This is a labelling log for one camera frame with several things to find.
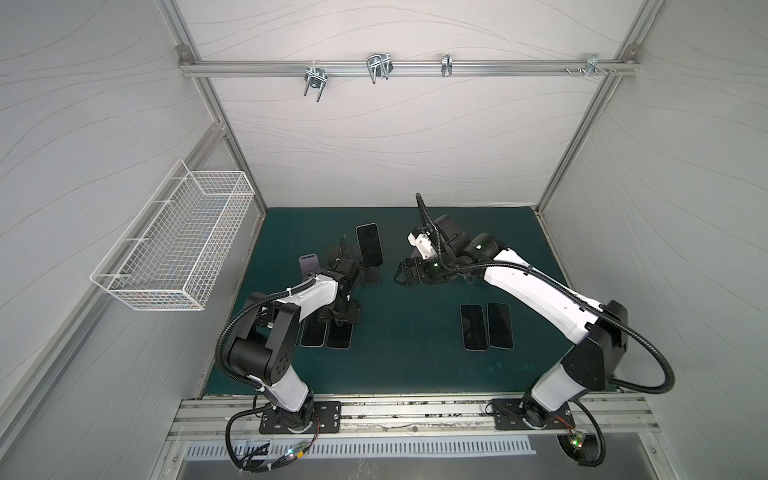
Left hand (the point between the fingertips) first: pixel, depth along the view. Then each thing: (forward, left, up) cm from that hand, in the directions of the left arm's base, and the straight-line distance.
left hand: (347, 313), depth 91 cm
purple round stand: (+13, +13, +9) cm, 20 cm away
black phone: (+20, -6, +12) cm, 24 cm away
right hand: (+3, -19, +21) cm, 28 cm away
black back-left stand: (+14, -6, 0) cm, 15 cm away
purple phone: (-7, +2, -1) cm, 7 cm away
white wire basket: (0, +38, +31) cm, 49 cm away
